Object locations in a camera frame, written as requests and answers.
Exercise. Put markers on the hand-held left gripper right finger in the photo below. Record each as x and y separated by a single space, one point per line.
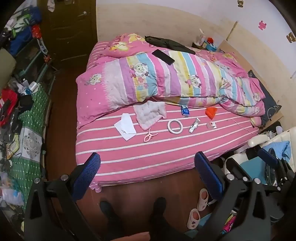
208 172

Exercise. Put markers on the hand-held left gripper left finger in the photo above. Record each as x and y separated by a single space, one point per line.
89 169

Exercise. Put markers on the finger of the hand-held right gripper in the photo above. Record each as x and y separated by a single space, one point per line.
268 156

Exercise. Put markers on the silver tube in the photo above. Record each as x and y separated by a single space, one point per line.
193 126

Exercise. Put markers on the small blue drink carton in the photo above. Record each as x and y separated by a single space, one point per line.
185 112

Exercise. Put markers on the light blue cloth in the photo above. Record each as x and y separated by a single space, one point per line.
281 148

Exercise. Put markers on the teal cushion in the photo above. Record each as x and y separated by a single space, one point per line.
252 166

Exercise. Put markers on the white pink slipper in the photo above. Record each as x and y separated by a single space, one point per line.
203 199
193 217

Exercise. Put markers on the small white red box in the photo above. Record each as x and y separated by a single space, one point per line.
210 125

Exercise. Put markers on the dark blue pillow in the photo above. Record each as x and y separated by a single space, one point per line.
268 104

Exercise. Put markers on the colourful printed bag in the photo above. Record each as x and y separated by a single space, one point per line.
227 223

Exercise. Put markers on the white paper sheet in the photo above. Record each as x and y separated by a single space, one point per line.
126 125

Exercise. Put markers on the pink striped bed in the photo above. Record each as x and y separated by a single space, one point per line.
150 157

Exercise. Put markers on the orange knitted piece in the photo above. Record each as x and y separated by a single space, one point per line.
211 112

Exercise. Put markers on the pink plastic clip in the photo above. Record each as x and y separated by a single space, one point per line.
148 137

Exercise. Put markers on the green patterned cloth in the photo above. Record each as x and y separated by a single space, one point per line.
32 111

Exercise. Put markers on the white quilted cloth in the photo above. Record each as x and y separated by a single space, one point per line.
148 112

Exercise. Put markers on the red bag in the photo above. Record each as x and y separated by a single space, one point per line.
8 102

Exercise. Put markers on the pastel striped sheep quilt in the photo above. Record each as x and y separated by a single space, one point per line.
161 76

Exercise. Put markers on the dark metal rack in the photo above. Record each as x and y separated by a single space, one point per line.
34 60

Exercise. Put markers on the teal storage box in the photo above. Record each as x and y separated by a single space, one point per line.
211 46

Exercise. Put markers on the black smartphone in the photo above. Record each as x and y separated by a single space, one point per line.
163 56

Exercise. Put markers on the small red object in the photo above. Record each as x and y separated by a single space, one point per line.
210 40

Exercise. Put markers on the white bottle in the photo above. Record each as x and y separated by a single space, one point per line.
201 39

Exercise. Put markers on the dark green garment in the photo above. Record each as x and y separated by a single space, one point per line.
168 42

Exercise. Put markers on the dark wooden door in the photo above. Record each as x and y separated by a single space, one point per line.
67 30

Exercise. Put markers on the blue clothes pile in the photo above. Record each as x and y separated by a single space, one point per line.
20 37

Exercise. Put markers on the brown bear wall sticker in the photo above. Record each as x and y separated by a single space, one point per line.
241 2
291 37

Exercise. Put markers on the pink bear wall sticker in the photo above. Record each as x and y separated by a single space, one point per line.
262 24

